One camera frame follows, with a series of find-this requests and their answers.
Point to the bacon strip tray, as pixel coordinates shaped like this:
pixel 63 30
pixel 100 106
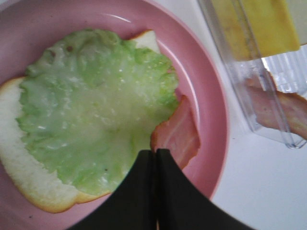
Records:
pixel 273 107
pixel 178 134

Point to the bread slice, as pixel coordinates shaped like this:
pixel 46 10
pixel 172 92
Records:
pixel 28 179

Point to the clear plastic tray right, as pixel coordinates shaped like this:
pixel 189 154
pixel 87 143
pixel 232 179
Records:
pixel 289 69

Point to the yellow cheese slice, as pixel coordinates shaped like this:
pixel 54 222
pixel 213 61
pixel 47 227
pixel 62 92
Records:
pixel 269 21

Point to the pink round plate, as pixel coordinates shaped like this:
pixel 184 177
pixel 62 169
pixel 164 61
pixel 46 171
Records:
pixel 28 27

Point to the green lettuce leaf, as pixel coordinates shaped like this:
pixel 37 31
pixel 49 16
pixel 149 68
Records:
pixel 91 107

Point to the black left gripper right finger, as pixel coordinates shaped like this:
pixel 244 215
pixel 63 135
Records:
pixel 181 206

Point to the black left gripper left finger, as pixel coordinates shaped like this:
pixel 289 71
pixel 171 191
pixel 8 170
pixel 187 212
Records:
pixel 131 205

